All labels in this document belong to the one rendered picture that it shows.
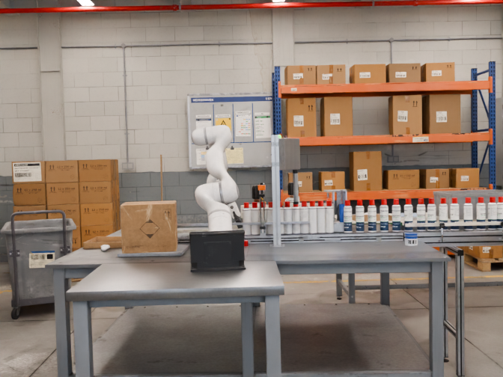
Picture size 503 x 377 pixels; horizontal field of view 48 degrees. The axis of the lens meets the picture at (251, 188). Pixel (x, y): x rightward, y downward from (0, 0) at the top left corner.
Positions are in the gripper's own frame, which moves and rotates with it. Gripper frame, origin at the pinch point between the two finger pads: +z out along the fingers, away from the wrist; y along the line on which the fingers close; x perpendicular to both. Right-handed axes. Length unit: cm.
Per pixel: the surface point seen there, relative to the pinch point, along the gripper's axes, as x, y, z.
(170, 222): 32, -42, -19
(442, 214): -120, -2, 39
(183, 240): 36.1, -4.8, -4.2
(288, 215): -31.0, -2.5, 5.0
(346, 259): -51, -64, 31
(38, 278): 196, 134, -8
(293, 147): -49, -10, -33
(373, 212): -80, -3, 22
